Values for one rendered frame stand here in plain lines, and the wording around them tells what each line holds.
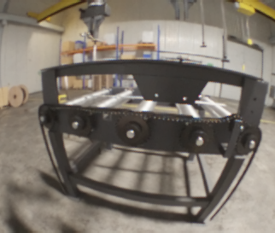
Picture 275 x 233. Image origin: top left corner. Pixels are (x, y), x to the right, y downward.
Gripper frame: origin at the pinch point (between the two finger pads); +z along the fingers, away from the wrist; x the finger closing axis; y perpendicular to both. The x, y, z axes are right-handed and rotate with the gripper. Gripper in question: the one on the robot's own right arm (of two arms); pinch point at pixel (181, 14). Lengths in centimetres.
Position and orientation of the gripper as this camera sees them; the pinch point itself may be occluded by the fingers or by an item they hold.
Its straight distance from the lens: 54.2
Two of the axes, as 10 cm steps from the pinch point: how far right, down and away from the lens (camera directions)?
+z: -0.3, 9.4, 3.3
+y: -2.2, 3.1, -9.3
